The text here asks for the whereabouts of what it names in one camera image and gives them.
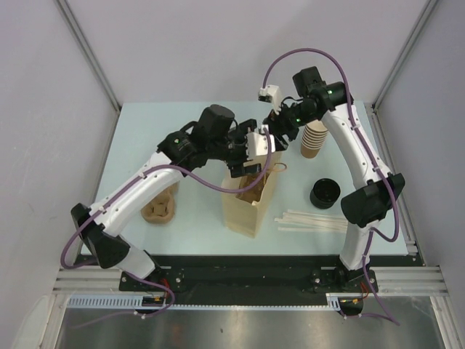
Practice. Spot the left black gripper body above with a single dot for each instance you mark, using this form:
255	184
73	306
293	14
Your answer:
237	149

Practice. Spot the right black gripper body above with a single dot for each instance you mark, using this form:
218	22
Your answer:
288	119

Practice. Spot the single brown pulp cup carrier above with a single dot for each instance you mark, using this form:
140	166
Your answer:
255	193

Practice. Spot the brown paper bag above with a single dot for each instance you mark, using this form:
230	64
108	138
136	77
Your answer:
245	218

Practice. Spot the brown pulp cup carrier stack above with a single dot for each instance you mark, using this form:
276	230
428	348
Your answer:
161	209

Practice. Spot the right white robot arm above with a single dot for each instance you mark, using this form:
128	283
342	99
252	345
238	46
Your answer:
376	187

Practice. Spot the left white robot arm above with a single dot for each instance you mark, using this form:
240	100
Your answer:
216	135

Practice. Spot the stack of paper cups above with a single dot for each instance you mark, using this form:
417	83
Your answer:
313	138

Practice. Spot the stack of black lids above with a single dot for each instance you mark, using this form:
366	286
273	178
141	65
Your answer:
325	193

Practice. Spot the white wrapped straws bundle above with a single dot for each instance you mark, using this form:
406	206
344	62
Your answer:
293	220

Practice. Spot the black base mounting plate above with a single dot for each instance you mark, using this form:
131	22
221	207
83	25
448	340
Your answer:
282	279

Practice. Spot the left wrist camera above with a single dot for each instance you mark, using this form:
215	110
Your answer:
260	143

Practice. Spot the white slotted cable duct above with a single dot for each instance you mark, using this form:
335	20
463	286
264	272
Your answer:
149	302

